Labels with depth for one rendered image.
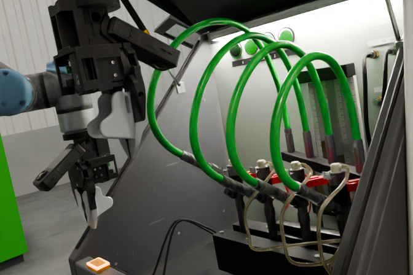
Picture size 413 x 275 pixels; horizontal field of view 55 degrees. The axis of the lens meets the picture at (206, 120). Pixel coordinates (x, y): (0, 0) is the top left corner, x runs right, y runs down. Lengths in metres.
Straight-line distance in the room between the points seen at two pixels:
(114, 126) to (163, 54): 0.12
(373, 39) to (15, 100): 0.71
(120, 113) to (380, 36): 0.60
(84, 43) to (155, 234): 0.71
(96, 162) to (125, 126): 0.35
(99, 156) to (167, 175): 0.29
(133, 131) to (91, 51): 0.11
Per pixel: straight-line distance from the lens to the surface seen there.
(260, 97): 1.12
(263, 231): 0.86
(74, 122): 0.85
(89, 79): 0.50
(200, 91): 0.67
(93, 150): 0.89
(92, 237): 1.03
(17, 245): 4.02
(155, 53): 0.55
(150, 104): 0.71
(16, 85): 0.71
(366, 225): 0.57
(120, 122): 0.52
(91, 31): 0.53
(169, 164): 1.12
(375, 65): 0.93
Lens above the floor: 1.31
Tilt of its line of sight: 6 degrees down
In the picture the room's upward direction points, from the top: 10 degrees counter-clockwise
